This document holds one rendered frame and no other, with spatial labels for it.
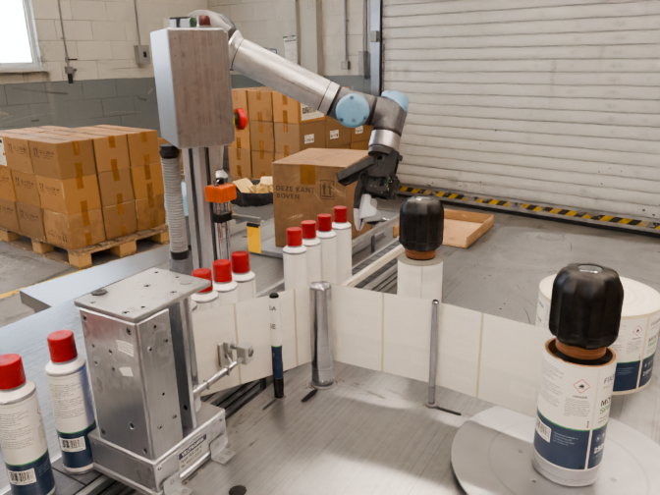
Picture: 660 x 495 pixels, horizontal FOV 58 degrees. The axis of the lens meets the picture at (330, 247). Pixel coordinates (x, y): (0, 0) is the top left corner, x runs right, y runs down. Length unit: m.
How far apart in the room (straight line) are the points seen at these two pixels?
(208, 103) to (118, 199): 3.66
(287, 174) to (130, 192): 3.00
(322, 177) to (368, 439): 0.99
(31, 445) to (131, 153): 3.93
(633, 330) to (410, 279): 0.38
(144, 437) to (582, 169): 4.83
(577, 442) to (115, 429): 0.60
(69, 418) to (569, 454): 0.66
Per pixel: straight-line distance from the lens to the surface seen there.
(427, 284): 1.10
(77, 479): 0.94
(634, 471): 0.94
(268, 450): 0.92
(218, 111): 1.03
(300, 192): 1.79
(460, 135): 5.72
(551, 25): 5.38
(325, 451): 0.91
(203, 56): 1.02
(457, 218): 2.24
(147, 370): 0.77
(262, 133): 5.11
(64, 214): 4.50
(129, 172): 4.70
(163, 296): 0.78
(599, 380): 0.81
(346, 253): 1.41
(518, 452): 0.92
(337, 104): 1.39
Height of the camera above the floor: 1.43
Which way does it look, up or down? 18 degrees down
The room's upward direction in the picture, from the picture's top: 1 degrees counter-clockwise
